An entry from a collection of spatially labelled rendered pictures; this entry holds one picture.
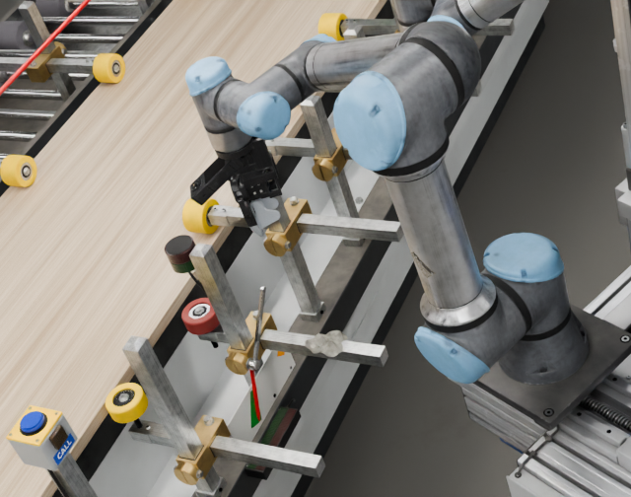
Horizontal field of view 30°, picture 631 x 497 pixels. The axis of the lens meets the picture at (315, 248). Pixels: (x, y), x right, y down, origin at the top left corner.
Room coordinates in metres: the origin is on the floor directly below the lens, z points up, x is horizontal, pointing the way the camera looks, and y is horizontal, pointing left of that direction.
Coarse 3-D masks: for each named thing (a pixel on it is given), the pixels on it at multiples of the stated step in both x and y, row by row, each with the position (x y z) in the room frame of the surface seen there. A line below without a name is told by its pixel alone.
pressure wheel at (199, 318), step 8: (192, 304) 1.95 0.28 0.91; (200, 304) 1.95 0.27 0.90; (208, 304) 1.94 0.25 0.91; (184, 312) 1.94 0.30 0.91; (192, 312) 1.93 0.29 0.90; (200, 312) 1.92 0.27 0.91; (208, 312) 1.91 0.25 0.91; (184, 320) 1.91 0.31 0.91; (192, 320) 1.90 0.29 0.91; (200, 320) 1.89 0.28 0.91; (208, 320) 1.89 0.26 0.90; (216, 320) 1.90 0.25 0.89; (192, 328) 1.90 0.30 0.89; (200, 328) 1.89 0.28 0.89; (208, 328) 1.89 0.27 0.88; (216, 344) 1.92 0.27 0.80
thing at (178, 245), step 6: (174, 240) 1.87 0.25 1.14; (180, 240) 1.87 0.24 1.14; (186, 240) 1.86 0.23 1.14; (168, 246) 1.86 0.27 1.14; (174, 246) 1.86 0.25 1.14; (180, 246) 1.85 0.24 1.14; (186, 246) 1.84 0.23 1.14; (168, 252) 1.84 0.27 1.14; (174, 252) 1.84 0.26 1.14; (180, 252) 1.83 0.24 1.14; (192, 270) 1.83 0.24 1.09; (192, 276) 1.85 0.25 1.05; (198, 282) 1.85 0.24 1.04
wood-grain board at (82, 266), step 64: (192, 0) 3.31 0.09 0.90; (256, 0) 3.17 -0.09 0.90; (320, 0) 3.04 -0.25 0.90; (384, 0) 2.94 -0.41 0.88; (128, 64) 3.07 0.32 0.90; (256, 64) 2.82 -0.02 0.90; (64, 128) 2.85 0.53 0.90; (128, 128) 2.74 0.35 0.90; (192, 128) 2.63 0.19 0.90; (64, 192) 2.55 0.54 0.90; (128, 192) 2.45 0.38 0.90; (0, 256) 2.38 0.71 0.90; (64, 256) 2.29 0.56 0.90; (128, 256) 2.20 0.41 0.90; (0, 320) 2.14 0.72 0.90; (64, 320) 2.06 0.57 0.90; (128, 320) 1.98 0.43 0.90; (0, 384) 1.93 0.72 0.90; (64, 384) 1.86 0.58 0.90; (0, 448) 1.75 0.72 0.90
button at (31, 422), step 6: (30, 414) 1.44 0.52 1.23; (36, 414) 1.43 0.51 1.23; (42, 414) 1.43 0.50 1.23; (24, 420) 1.43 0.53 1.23; (30, 420) 1.42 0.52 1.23; (36, 420) 1.42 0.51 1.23; (42, 420) 1.42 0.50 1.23; (24, 426) 1.41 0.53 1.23; (30, 426) 1.41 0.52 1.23; (36, 426) 1.41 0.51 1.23; (30, 432) 1.40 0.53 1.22
